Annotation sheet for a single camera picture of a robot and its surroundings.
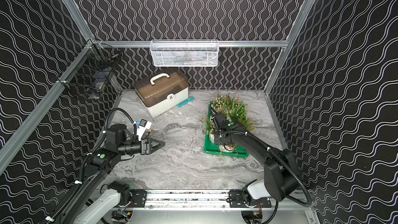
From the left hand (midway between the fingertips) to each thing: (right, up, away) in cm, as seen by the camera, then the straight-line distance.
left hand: (162, 142), depth 68 cm
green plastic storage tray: (+23, -8, +24) cm, 34 cm away
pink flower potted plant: (+28, +18, +25) cm, 41 cm away
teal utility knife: (+9, +21, +46) cm, 51 cm away
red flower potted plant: (+31, -4, +8) cm, 33 cm away
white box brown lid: (-7, +24, +27) cm, 37 cm away
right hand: (+29, -2, +18) cm, 34 cm away
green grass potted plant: (+37, +15, +25) cm, 47 cm away
